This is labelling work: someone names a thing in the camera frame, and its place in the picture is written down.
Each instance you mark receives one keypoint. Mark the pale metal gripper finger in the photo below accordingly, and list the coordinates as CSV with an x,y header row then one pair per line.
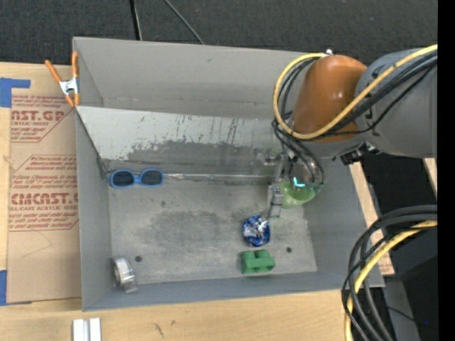
x,y
262,226
277,202

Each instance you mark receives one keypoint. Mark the blue and white ball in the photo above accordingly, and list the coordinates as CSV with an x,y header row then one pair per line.
x,y
250,236

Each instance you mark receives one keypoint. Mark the green toy block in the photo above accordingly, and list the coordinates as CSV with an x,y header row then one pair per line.
x,y
254,263

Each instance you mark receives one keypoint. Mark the grey metal bin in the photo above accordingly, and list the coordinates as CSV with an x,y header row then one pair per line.
x,y
199,219

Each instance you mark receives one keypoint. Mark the blue sunglasses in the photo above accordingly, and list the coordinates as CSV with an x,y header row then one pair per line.
x,y
122,178

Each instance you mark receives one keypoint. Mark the silver tape roll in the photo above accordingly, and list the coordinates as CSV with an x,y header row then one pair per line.
x,y
122,274

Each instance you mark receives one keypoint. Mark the brown cardboard board, red print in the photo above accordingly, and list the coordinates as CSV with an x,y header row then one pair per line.
x,y
39,190

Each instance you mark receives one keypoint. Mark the black cylinder on white bracket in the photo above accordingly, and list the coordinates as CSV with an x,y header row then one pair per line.
x,y
350,157

